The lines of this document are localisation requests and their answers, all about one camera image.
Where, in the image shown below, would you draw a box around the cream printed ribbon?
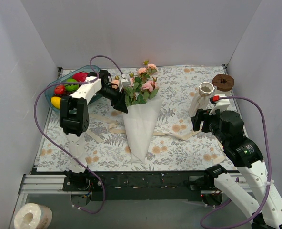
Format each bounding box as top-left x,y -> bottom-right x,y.
86,113 -> 226,164

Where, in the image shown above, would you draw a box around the white paper bouquet wrap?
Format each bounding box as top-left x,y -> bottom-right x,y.
123,96 -> 163,163

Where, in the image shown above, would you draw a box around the pink artificial flower bouquet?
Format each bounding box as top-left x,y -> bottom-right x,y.
110,60 -> 159,107

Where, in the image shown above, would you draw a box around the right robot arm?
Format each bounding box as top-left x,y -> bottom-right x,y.
191,109 -> 282,229

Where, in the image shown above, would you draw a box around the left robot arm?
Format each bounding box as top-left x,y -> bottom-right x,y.
60,70 -> 130,173

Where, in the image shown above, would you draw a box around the white ribbed ceramic vase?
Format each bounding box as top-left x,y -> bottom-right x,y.
188,82 -> 215,118

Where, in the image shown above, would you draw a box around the red dragon fruit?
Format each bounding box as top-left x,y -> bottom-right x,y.
72,72 -> 88,82

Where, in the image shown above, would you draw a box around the white cup brown lid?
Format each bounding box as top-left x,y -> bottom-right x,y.
211,74 -> 234,96

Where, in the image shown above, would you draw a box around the green round fruit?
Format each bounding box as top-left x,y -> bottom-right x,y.
64,78 -> 79,92

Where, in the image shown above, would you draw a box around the dark purple grapes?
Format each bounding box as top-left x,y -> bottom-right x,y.
57,92 -> 72,98

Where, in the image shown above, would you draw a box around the red apple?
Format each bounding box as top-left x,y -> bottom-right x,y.
54,84 -> 66,96

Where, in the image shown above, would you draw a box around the yellow lemon front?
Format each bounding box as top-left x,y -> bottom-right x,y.
50,96 -> 61,109

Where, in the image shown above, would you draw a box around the teal plastic fruit tray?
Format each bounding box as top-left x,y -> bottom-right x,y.
44,65 -> 96,112

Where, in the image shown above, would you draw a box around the white paper roll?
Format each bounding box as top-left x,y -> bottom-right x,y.
13,203 -> 52,229

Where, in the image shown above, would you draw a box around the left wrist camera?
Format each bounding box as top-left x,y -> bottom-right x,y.
119,74 -> 131,91

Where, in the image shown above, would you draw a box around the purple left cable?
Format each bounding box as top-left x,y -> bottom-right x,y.
34,55 -> 127,214

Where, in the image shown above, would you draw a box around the purple cable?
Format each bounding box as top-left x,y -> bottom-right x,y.
200,96 -> 272,229
34,55 -> 127,214

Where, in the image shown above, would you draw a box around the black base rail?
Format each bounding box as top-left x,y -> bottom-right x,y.
62,170 -> 237,202

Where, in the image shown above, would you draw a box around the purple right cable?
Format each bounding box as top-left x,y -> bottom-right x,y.
200,96 -> 272,229

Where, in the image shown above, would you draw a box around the aluminium frame rail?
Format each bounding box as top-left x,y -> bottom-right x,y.
19,174 -> 258,194

